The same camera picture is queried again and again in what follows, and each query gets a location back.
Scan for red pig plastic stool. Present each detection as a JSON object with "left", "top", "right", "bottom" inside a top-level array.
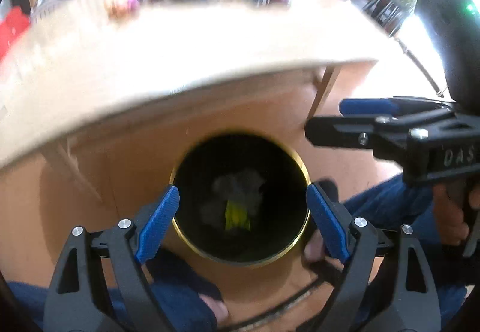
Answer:
[{"left": 0, "top": 7, "right": 30, "bottom": 59}]

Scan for person's right hand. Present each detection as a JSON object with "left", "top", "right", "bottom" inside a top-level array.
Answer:
[{"left": 432, "top": 184, "right": 470, "bottom": 246}]

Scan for black gold-rimmed trash bin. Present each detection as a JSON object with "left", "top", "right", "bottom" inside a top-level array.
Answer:
[{"left": 170, "top": 130, "right": 311, "bottom": 267}]

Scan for round wooden table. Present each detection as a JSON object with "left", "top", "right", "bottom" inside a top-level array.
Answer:
[{"left": 1, "top": 0, "right": 399, "bottom": 189}]

